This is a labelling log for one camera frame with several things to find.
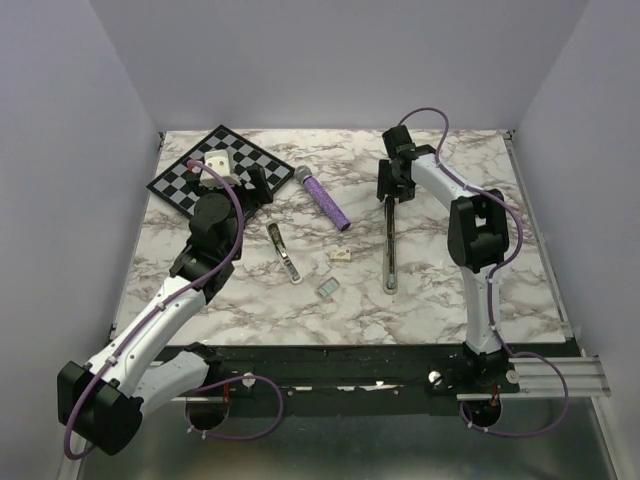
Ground grey green stapler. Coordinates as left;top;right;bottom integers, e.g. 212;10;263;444
267;222;302;285

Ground purple glitter microphone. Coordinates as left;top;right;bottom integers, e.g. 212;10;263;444
294;165;351;232

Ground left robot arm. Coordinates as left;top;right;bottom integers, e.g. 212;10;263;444
57;160;273;460

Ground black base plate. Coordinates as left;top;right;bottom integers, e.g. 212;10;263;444
102;342;521;421

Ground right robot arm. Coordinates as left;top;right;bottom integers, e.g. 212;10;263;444
376;125;509;355

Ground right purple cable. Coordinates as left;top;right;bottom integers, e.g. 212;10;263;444
397;107;571;436

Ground grey staple strips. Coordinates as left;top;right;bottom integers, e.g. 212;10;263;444
316;277;340;298

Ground small staple box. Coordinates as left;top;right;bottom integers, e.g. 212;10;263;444
329;248;351;262

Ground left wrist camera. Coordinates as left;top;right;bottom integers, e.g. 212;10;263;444
200;150;241;188

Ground black grey chessboard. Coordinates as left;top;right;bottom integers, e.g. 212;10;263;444
147;125;294;218

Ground aluminium frame rail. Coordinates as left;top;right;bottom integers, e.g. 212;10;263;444
57;357;614;480

